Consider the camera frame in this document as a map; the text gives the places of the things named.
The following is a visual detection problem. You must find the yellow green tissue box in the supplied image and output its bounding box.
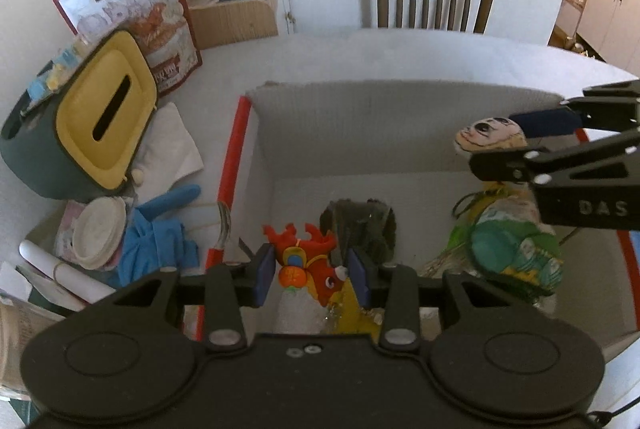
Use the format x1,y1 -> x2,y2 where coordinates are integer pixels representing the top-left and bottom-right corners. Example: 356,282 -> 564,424
1,30 -> 157,203

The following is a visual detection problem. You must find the green fabric doll pouch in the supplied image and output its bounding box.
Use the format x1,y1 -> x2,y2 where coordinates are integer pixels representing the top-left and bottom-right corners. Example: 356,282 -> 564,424
470,195 -> 564,298

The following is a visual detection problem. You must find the red white cardboard box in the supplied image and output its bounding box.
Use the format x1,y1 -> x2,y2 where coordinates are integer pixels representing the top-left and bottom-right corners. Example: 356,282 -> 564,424
192,78 -> 640,360

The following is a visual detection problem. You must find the silver foil snack pouch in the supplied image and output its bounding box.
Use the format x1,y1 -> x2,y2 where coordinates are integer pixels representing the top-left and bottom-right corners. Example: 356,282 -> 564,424
418,244 -> 477,279

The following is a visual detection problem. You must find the white napkin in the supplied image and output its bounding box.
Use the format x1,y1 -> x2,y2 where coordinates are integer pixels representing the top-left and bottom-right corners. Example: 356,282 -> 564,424
131,103 -> 204,205

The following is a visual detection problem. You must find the blue rubber glove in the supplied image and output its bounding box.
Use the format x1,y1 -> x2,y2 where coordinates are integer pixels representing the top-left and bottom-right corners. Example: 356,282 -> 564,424
107,184 -> 201,288

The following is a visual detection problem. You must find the cartoon face shell charm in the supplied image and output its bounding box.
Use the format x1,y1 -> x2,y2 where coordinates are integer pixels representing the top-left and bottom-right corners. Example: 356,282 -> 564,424
454,117 -> 528,158

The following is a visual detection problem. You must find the dark tea leaf bag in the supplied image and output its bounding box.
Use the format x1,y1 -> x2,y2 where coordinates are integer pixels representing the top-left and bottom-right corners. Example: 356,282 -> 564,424
320,198 -> 397,267

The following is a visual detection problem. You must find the red white snack bag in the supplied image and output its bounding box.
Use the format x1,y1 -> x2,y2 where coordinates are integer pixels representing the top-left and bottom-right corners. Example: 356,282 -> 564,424
52,0 -> 202,96

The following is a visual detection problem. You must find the rolled white paper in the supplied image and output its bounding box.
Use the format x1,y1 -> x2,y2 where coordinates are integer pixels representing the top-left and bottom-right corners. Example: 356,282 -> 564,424
18,239 -> 115,303

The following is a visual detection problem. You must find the green tassel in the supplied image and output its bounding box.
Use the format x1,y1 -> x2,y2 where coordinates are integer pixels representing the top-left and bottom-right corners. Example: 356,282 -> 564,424
446,222 -> 473,253

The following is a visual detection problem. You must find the white paper cup lid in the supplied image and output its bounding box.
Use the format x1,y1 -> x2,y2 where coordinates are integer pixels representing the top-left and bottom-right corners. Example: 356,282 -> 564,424
72,197 -> 127,270

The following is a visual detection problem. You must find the white wooden side cabinet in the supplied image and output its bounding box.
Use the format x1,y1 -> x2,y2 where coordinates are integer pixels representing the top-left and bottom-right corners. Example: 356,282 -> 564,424
190,0 -> 296,50

